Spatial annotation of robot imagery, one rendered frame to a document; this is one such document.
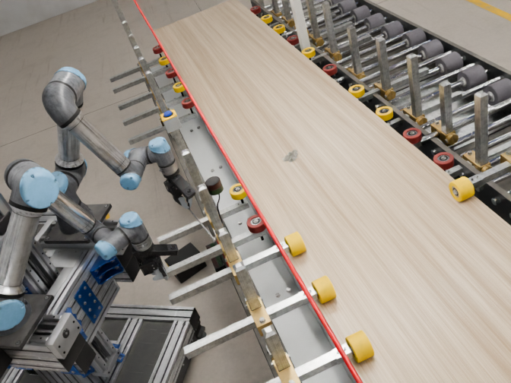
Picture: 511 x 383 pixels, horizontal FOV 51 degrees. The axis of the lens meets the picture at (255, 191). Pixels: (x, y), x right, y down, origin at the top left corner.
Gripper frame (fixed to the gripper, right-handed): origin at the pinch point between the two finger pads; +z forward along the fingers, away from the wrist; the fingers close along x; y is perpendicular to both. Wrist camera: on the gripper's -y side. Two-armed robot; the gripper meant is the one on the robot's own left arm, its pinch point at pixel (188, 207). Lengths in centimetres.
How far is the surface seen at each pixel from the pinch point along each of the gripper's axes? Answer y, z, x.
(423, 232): -89, 2, -45
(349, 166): -40, 2, -60
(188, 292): -45, -4, 28
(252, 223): -31.4, 1.5, -11.1
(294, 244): -60, -5, -10
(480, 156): -80, 4, -94
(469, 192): -93, -3, -67
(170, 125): 22.4, -26.7, -15.8
